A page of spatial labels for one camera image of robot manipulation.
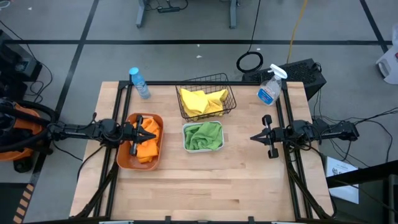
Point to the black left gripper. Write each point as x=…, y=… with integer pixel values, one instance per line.
x=129, y=133

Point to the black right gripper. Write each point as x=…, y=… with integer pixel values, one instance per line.
x=277, y=137

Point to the large orange microfiber towel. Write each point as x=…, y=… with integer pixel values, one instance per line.
x=150, y=147

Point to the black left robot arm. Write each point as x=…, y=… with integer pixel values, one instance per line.
x=81, y=132

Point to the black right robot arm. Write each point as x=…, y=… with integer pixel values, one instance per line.
x=335, y=134

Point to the orange plastic basket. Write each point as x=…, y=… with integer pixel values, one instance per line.
x=124, y=158

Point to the clear spray bottle blue label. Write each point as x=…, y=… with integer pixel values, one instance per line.
x=267, y=93

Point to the blue-capped clear water bottle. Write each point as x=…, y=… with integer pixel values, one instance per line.
x=140, y=82

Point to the white plastic tray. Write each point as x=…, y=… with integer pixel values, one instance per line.
x=202, y=151

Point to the black computer case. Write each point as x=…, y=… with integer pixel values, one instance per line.
x=298, y=73

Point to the white printed paper sheet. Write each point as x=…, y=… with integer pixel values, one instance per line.
x=340, y=174

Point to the black metal beam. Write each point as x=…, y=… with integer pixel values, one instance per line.
x=363, y=174

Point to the grey desk leg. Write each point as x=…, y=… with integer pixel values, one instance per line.
x=141, y=14
x=233, y=14

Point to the black power strip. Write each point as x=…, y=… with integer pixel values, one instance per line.
x=169, y=9

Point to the orange and black vacuum cleaner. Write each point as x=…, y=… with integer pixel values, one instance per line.
x=15, y=154

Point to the small black equipment box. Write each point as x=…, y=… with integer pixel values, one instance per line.
x=12, y=90

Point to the white plastic device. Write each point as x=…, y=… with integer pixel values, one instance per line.
x=388, y=65

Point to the black mat with striped edge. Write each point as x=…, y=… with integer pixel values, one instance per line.
x=12, y=202

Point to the black aluminium table frame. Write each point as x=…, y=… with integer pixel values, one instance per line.
x=248, y=83

